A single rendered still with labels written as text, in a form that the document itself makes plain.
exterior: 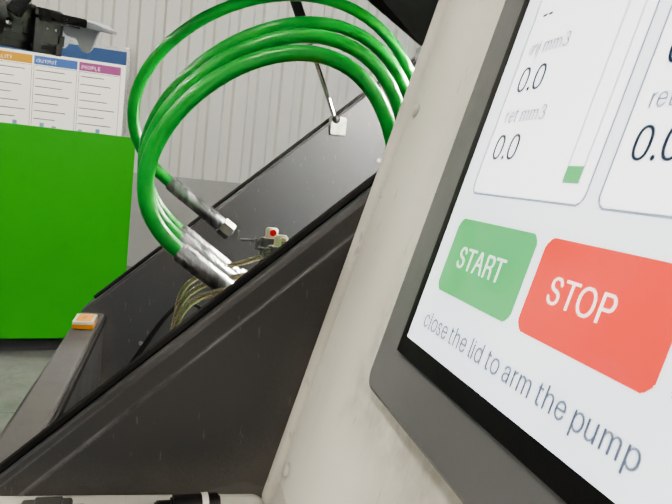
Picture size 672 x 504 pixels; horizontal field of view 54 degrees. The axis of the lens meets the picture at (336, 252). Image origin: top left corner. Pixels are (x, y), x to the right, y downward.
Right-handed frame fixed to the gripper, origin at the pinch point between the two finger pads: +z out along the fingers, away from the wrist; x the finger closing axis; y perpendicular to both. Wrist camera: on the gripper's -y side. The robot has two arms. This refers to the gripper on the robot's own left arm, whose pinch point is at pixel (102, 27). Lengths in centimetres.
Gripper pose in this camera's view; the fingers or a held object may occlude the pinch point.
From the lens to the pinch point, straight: 146.3
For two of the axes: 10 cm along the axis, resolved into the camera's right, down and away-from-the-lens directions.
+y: -2.0, 9.6, 2.1
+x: 6.5, 2.9, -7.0
